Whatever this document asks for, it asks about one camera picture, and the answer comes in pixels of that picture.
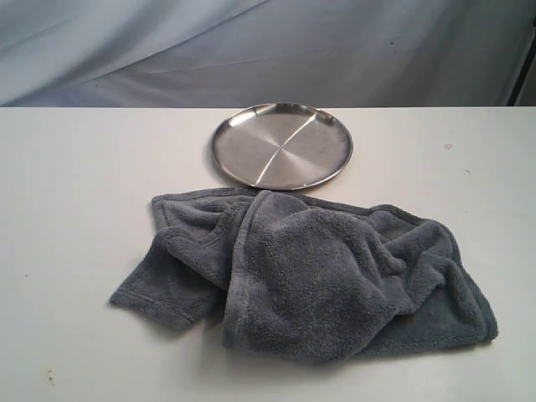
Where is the black tripod pole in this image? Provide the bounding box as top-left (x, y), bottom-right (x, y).
top-left (507, 38), bottom-right (535, 106)

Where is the grey fleece towel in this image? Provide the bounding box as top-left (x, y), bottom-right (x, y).
top-left (110, 188), bottom-right (498, 363)

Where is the round steel plate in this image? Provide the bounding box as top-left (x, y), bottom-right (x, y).
top-left (209, 103), bottom-right (353, 191)

